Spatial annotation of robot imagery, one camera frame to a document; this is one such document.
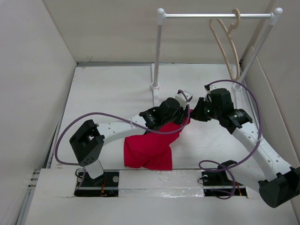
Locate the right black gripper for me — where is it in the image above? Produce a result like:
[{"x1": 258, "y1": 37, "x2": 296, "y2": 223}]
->
[{"x1": 188, "y1": 97, "x2": 221, "y2": 121}]

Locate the red t-shirt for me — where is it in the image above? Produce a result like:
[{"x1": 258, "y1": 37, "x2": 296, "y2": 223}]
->
[{"x1": 123, "y1": 122, "x2": 183, "y2": 171}]

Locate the wooden clothes hanger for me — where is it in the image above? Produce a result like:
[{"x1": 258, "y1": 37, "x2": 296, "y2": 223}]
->
[{"x1": 209, "y1": 8, "x2": 241, "y2": 81}]

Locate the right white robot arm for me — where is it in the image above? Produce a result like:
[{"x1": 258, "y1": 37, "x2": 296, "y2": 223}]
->
[{"x1": 191, "y1": 85, "x2": 300, "y2": 208}]

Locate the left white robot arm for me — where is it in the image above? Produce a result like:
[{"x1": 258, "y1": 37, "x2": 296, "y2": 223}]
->
[{"x1": 69, "y1": 93, "x2": 191, "y2": 186}]

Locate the white metal clothes rack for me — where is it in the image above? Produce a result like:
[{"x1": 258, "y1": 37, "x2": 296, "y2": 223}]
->
[{"x1": 150, "y1": 7, "x2": 283, "y2": 106}]

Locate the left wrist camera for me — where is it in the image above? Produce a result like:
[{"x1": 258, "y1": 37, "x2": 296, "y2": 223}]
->
[{"x1": 175, "y1": 90, "x2": 193, "y2": 107}]

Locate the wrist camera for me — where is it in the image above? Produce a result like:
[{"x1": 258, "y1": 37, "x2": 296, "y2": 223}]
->
[
  {"x1": 204, "y1": 84, "x2": 216, "y2": 95},
  {"x1": 175, "y1": 90, "x2": 193, "y2": 107}
]

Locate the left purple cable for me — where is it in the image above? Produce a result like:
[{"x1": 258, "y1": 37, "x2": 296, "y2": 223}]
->
[{"x1": 55, "y1": 89, "x2": 190, "y2": 167}]

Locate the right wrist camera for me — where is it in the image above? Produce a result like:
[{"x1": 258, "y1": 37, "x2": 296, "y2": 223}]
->
[{"x1": 204, "y1": 84, "x2": 216, "y2": 95}]

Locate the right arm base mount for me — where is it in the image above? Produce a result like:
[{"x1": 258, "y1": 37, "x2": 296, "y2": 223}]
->
[{"x1": 197, "y1": 171, "x2": 247, "y2": 200}]

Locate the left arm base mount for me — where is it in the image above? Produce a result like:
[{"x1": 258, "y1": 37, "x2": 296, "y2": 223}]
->
[{"x1": 74, "y1": 168, "x2": 120, "y2": 197}]

